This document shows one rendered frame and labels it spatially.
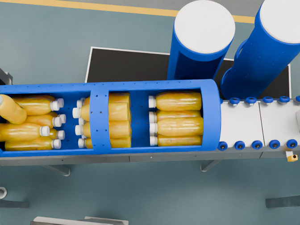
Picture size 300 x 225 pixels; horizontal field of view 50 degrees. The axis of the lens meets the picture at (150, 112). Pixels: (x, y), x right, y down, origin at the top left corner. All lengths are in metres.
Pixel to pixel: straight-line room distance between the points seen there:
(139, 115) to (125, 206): 1.04
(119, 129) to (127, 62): 1.26
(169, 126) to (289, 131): 0.59
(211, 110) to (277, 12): 0.68
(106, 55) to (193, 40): 1.10
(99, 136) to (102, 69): 1.30
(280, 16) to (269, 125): 0.51
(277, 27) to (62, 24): 1.80
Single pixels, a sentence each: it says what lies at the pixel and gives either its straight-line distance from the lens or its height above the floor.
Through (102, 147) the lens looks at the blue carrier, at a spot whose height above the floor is 1.15.
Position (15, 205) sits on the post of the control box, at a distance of 2.25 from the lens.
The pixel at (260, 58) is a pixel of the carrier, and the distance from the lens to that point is 1.76.
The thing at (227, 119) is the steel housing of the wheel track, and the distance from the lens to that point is 1.49.
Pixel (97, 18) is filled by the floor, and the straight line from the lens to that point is 2.82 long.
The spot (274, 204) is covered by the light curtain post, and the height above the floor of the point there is 0.15.
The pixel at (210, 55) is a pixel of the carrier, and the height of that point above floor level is 1.01.
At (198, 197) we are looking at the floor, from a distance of 2.35.
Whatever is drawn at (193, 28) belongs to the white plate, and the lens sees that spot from 1.53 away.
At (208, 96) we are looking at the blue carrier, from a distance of 1.18.
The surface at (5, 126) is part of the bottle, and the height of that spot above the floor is 1.14.
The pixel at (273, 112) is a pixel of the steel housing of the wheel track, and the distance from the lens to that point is 1.57.
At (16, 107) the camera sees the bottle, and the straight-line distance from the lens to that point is 1.23.
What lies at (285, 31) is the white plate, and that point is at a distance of 1.63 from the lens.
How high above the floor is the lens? 2.32
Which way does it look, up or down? 73 degrees down
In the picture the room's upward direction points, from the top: straight up
